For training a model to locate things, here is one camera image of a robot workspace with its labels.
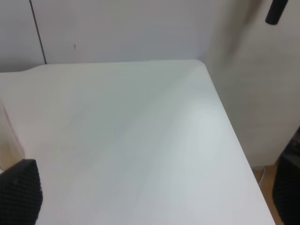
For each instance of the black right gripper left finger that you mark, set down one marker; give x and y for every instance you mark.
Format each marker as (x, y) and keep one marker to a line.
(21, 194)

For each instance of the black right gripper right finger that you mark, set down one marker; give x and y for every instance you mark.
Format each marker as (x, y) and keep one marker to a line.
(286, 189)

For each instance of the clear plastic drink bottle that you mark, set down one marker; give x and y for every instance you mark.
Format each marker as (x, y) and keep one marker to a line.
(11, 151)

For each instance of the black cylinder at top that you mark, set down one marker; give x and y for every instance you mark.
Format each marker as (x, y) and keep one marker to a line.
(275, 11)

